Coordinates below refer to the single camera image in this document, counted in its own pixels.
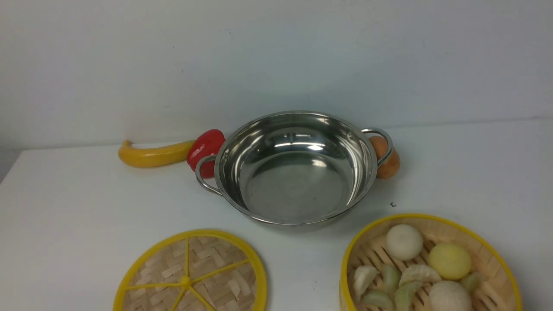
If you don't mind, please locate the yellow bamboo steamer lid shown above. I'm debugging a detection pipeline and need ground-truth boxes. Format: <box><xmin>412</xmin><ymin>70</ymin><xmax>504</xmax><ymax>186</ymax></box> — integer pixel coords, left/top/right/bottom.
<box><xmin>113</xmin><ymin>229</ymin><xmax>268</xmax><ymax>311</ymax></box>

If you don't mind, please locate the yellow bamboo steamer basket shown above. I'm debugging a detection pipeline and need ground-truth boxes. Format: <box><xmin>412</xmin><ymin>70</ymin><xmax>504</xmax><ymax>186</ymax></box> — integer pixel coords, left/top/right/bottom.
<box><xmin>338</xmin><ymin>214</ymin><xmax>523</xmax><ymax>311</ymax></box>

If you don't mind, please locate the stainless steel pot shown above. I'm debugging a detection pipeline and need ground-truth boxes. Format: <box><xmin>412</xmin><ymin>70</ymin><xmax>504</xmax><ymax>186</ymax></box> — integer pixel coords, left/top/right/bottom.
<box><xmin>195</xmin><ymin>111</ymin><xmax>394</xmax><ymax>227</ymax></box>

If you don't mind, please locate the red toy bell pepper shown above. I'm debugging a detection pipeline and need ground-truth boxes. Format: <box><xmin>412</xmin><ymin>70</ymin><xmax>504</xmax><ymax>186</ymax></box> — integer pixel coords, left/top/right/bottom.
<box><xmin>186</xmin><ymin>129</ymin><xmax>225</xmax><ymax>172</ymax></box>

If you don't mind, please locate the orange toy potato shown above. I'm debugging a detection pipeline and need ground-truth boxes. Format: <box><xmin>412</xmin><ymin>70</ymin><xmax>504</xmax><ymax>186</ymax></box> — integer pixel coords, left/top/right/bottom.
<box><xmin>368</xmin><ymin>136</ymin><xmax>400</xmax><ymax>179</ymax></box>

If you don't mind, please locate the white toy dumpling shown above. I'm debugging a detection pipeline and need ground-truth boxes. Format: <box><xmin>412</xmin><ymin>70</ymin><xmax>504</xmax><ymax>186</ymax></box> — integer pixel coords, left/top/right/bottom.
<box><xmin>352</xmin><ymin>265</ymin><xmax>379</xmax><ymax>302</ymax></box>
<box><xmin>398</xmin><ymin>264</ymin><xmax>442</xmax><ymax>287</ymax></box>

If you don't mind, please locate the yellow toy banana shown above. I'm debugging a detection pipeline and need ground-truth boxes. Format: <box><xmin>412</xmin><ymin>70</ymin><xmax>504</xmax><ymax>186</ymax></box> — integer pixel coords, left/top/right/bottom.
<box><xmin>117</xmin><ymin>140</ymin><xmax>195</xmax><ymax>168</ymax></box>

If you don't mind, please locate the white toy bun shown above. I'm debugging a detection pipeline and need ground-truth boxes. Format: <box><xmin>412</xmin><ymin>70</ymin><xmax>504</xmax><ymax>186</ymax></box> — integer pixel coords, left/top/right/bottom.
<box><xmin>386</xmin><ymin>224</ymin><xmax>423</xmax><ymax>260</ymax></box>
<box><xmin>429</xmin><ymin>281</ymin><xmax>472</xmax><ymax>311</ymax></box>

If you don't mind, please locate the green toy dumpling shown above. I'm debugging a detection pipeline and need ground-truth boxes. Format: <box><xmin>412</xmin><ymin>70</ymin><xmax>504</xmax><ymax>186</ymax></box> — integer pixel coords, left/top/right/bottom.
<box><xmin>382</xmin><ymin>264</ymin><xmax>401</xmax><ymax>295</ymax></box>
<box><xmin>361</xmin><ymin>290</ymin><xmax>394</xmax><ymax>311</ymax></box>
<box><xmin>459</xmin><ymin>272</ymin><xmax>487</xmax><ymax>295</ymax></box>
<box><xmin>394</xmin><ymin>282</ymin><xmax>423</xmax><ymax>311</ymax></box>

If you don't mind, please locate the green toy dumpling front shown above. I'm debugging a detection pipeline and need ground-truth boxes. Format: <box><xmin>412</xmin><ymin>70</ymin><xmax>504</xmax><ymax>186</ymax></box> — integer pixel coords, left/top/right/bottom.
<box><xmin>361</xmin><ymin>290</ymin><xmax>394</xmax><ymax>311</ymax></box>

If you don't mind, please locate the white toy dumpling centre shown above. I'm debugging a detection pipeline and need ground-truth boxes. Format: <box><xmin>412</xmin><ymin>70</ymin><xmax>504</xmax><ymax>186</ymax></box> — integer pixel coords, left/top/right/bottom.
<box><xmin>398</xmin><ymin>264</ymin><xmax>442</xmax><ymax>287</ymax></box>

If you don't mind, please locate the green toy dumpling centre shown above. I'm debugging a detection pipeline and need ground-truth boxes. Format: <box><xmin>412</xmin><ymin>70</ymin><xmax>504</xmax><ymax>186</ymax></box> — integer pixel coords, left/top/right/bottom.
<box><xmin>394</xmin><ymin>282</ymin><xmax>423</xmax><ymax>311</ymax></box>

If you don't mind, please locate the yellow toy bun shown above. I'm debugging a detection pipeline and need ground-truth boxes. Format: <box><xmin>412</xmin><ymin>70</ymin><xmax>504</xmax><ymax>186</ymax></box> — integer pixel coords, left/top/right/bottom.
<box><xmin>427</xmin><ymin>243</ymin><xmax>472</xmax><ymax>281</ymax></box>

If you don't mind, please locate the white toy bun front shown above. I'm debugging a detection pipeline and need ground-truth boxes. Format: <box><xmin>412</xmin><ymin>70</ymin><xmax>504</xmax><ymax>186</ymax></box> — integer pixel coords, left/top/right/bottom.
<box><xmin>429</xmin><ymin>281</ymin><xmax>472</xmax><ymax>311</ymax></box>

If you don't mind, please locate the green toy dumpling right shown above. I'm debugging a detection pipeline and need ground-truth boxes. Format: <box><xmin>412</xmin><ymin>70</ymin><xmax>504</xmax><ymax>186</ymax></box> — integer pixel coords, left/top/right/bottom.
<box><xmin>459</xmin><ymin>272</ymin><xmax>487</xmax><ymax>295</ymax></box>

